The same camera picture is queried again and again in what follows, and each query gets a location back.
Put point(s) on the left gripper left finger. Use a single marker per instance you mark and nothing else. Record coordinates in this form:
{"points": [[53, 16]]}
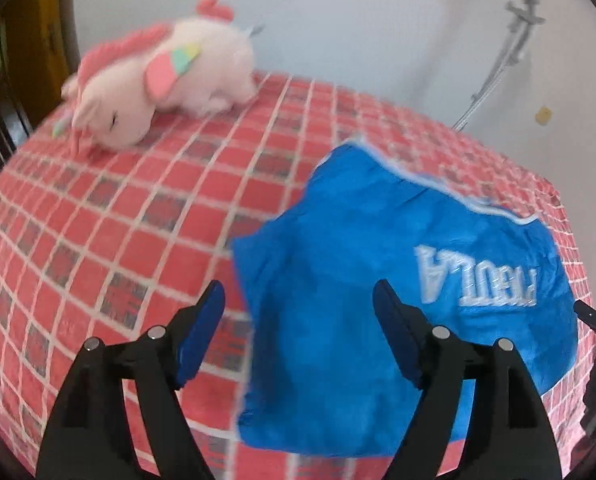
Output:
{"points": [[117, 414]]}

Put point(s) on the blue puffer jacket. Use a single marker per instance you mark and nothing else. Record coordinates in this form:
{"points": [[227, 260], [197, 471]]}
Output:
{"points": [[344, 286]]}

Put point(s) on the red plaid bed sheet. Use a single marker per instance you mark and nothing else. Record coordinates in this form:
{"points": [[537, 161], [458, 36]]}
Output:
{"points": [[103, 244]]}

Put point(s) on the pink plush unicorn toy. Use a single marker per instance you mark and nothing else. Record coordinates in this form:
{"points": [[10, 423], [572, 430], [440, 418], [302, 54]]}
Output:
{"points": [[202, 65]]}

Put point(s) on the wooden wardrobe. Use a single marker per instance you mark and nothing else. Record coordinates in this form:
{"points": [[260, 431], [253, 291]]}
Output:
{"points": [[38, 50]]}

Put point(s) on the metal pole stand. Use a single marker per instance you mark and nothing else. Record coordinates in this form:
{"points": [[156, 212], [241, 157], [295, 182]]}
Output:
{"points": [[524, 22]]}

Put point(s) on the yellow wall socket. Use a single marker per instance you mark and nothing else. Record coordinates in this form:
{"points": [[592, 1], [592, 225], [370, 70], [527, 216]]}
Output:
{"points": [[543, 116]]}

